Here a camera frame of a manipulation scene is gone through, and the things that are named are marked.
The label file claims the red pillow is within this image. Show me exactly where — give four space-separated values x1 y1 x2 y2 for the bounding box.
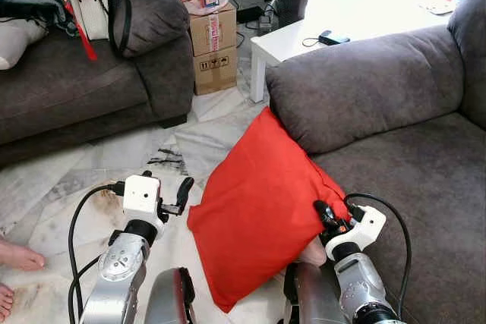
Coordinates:
187 106 352 313

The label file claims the grey fabric sofa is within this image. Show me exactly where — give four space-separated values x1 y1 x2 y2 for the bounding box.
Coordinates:
264 0 486 324
0 0 195 165

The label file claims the silver robot right leg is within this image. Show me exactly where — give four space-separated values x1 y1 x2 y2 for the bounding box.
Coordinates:
282 261 352 324

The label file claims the silver robot leg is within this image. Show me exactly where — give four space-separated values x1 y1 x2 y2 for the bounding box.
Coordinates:
282 261 352 324
143 266 198 324

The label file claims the silver robot left leg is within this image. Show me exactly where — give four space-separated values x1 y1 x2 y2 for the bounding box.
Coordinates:
143 266 198 324

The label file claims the cardboard box with arrow marks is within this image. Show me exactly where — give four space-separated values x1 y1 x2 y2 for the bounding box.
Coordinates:
192 46 238 96

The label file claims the person bare foot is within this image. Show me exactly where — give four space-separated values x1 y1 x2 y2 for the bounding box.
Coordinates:
0 236 47 272
0 282 15 322

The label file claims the cardboard box with pink tape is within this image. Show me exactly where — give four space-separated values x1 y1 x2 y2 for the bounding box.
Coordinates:
187 3 238 57

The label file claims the white low table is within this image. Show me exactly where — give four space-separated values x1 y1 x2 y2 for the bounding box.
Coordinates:
249 20 380 103

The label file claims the pink plastic bag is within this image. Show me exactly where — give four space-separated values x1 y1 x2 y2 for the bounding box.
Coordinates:
182 0 226 17

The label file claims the small black device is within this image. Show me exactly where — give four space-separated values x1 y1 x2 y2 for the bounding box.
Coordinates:
317 30 352 46

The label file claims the grey power strip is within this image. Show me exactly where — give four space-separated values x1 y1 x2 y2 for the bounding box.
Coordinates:
258 14 276 35

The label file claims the black power adapter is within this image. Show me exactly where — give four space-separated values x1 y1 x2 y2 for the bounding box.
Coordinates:
237 7 265 24

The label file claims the beige stuffed cushion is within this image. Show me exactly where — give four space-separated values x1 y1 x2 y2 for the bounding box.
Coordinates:
0 19 48 71

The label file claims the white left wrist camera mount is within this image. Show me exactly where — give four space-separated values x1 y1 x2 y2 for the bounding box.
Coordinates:
122 174 163 215

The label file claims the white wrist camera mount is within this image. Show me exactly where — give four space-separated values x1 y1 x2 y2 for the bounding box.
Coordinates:
325 204 387 261
122 174 163 215

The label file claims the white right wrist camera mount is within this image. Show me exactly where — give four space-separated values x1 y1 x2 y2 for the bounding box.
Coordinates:
325 204 387 261

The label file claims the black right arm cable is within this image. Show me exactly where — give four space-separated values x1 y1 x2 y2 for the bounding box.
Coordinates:
344 192 413 317

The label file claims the white handbag with black straps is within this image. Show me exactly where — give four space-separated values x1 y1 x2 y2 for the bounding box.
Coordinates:
72 0 144 59

